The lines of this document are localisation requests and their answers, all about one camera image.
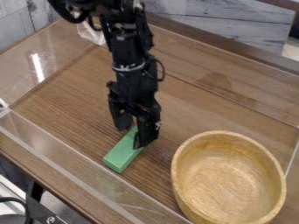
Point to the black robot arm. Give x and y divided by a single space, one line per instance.
121 21

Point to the clear acrylic corner bracket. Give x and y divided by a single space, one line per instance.
89 34

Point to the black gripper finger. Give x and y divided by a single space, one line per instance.
123 119
148 128

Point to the black table leg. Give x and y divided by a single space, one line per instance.
34 191

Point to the clear acrylic front barrier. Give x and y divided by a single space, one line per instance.
92 189

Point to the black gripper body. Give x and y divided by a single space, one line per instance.
135 88

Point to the green rectangular block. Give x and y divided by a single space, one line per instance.
123 153

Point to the brown wooden bowl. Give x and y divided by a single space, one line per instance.
227 180

